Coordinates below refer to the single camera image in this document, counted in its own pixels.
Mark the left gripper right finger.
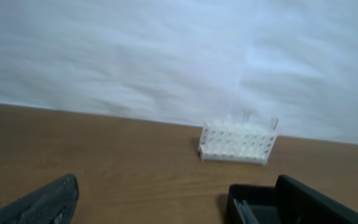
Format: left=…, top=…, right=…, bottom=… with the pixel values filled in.
left=273, top=174, right=358, bottom=224

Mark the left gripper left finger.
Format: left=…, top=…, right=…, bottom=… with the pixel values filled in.
left=0, top=173, right=80, bottom=224

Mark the black tray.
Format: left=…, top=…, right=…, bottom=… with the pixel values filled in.
left=226, top=183, right=281, bottom=224

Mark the white test tube rack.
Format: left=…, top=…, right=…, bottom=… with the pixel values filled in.
left=197, top=117, right=280, bottom=166

